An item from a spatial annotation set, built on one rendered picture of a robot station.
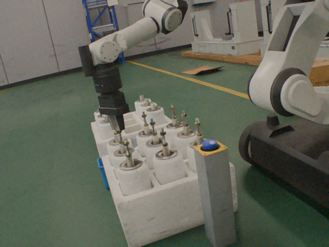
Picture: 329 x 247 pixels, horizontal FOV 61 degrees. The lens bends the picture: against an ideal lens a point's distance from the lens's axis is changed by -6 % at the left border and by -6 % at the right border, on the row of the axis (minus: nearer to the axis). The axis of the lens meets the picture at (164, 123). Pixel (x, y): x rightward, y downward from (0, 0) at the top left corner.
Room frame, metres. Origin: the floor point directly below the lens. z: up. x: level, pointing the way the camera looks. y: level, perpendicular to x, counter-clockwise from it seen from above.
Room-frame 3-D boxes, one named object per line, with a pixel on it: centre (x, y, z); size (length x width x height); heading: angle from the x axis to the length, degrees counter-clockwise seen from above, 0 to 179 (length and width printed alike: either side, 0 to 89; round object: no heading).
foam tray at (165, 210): (0.97, 0.04, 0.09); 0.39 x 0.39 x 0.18; 15
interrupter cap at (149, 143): (0.97, 0.04, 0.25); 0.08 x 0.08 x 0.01
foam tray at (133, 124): (1.50, 0.18, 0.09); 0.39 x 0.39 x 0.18; 15
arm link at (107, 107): (0.94, 0.15, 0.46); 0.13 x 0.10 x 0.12; 48
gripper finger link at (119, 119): (0.92, 0.14, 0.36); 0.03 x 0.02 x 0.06; 138
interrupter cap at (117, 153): (0.94, 0.15, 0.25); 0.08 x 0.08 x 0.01
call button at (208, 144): (0.71, -0.11, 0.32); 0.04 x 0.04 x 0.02
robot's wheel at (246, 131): (1.13, -0.39, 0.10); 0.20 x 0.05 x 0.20; 105
